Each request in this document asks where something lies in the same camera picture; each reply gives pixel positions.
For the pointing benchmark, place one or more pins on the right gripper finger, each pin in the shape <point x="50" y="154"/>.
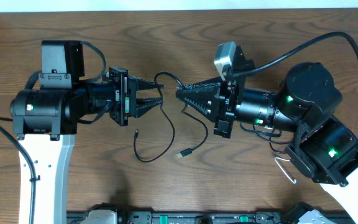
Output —
<point x="203" y="98"/>
<point x="211" y="83"/>

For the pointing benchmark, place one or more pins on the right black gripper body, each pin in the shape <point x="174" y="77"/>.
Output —
<point x="229" y="93"/>

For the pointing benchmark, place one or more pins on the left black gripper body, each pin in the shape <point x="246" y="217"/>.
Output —
<point x="122" y="98"/>

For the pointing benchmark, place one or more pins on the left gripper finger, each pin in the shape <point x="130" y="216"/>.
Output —
<point x="141" y="84"/>
<point x="143" y="105"/>

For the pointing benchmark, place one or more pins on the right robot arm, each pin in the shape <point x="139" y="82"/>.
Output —
<point x="322" y="148"/>

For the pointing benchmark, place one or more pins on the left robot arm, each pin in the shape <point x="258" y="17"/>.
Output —
<point x="47" y="112"/>

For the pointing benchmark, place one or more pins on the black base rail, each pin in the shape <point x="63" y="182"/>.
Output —
<point x="109" y="213"/>

